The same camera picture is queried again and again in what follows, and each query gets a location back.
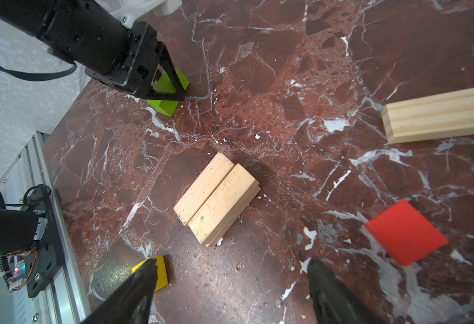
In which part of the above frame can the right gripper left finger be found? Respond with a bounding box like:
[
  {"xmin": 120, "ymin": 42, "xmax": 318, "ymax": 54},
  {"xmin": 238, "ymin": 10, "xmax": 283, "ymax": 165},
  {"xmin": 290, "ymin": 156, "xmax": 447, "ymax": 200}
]
[{"xmin": 83, "ymin": 259, "xmax": 158, "ymax": 324}]

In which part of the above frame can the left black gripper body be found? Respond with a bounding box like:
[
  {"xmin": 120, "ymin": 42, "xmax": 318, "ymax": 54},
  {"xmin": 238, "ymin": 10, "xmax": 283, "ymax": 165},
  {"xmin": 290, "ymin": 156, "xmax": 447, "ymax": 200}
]
[{"xmin": 38, "ymin": 1, "xmax": 168, "ymax": 99}]

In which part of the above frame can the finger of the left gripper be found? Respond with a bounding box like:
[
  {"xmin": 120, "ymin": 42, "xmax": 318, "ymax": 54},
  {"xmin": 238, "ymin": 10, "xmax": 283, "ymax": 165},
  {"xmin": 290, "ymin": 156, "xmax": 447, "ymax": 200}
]
[{"xmin": 147, "ymin": 41, "xmax": 186, "ymax": 101}]

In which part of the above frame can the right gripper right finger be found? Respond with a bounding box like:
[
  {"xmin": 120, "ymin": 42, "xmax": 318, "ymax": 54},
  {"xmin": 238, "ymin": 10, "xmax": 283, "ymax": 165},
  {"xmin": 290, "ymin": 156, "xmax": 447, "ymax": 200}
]
[{"xmin": 307, "ymin": 259, "xmax": 382, "ymax": 324}]

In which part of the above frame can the green wooden block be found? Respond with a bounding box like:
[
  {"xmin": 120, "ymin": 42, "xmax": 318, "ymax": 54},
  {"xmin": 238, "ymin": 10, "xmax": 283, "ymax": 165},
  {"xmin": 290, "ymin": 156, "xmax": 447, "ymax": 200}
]
[{"xmin": 147, "ymin": 68, "xmax": 190, "ymax": 117}]

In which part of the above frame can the yellow window block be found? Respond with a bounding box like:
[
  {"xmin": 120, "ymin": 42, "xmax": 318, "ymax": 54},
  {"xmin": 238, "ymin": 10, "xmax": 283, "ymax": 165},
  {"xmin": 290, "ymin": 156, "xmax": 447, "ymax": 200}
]
[{"xmin": 149, "ymin": 256, "xmax": 168, "ymax": 291}]

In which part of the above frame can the red wooden cube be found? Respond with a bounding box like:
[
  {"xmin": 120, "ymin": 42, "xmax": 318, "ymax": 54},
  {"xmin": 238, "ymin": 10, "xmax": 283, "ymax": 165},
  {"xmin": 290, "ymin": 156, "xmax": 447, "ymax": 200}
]
[{"xmin": 364, "ymin": 201, "xmax": 448, "ymax": 267}]

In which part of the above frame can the plain wooden block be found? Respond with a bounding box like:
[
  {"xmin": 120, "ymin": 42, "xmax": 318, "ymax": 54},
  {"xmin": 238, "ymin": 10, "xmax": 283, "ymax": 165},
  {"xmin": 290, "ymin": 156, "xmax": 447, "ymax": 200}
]
[
  {"xmin": 188, "ymin": 163, "xmax": 260, "ymax": 247},
  {"xmin": 174, "ymin": 152, "xmax": 235, "ymax": 225}
]

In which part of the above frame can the grooved wooden block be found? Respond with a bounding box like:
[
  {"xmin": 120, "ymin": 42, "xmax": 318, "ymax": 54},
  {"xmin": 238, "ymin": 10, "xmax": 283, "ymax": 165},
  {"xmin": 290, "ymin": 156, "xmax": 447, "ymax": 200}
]
[{"xmin": 381, "ymin": 88, "xmax": 474, "ymax": 144}]

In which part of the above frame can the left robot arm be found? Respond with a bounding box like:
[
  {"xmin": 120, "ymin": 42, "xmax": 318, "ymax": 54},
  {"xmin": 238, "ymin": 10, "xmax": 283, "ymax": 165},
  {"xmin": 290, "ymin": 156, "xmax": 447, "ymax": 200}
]
[{"xmin": 0, "ymin": 0, "xmax": 186, "ymax": 101}]

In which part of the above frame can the aluminium mounting rail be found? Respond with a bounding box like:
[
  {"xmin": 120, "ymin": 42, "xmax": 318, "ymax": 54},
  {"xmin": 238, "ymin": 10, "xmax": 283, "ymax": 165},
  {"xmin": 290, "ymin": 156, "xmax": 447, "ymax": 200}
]
[{"xmin": 0, "ymin": 131, "xmax": 92, "ymax": 324}]

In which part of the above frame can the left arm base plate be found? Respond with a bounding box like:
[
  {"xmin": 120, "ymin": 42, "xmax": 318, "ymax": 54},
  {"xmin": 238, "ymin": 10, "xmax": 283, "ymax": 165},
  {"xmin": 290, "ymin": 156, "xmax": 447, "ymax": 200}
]
[{"xmin": 1, "ymin": 184, "xmax": 65, "ymax": 298}]

